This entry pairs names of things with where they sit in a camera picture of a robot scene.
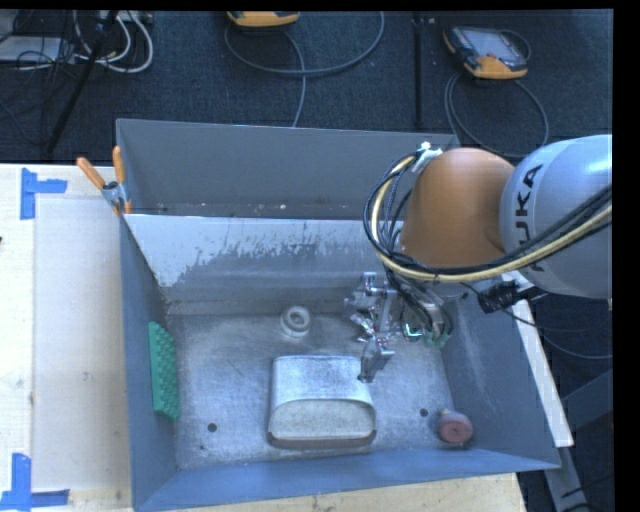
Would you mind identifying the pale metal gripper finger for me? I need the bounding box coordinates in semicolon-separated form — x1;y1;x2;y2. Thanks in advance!
357;336;397;384
343;272;390;313

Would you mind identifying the black cylinder on white bracket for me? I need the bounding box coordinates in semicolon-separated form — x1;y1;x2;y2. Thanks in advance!
459;273;539;329

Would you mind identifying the grey oval metal tin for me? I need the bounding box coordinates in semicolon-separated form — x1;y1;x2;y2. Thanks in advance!
266;354;378;450

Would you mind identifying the white ring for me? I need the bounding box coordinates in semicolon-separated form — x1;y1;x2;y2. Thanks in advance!
279;305;313;342

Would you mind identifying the grey metal bin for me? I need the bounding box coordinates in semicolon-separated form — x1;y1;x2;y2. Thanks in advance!
114;118;564;512

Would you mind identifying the pink-red small cylinder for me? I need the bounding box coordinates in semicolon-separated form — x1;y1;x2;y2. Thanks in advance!
437;409;474;447

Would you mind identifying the dark green flat block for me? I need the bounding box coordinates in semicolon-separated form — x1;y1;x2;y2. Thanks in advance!
147;320;182;422

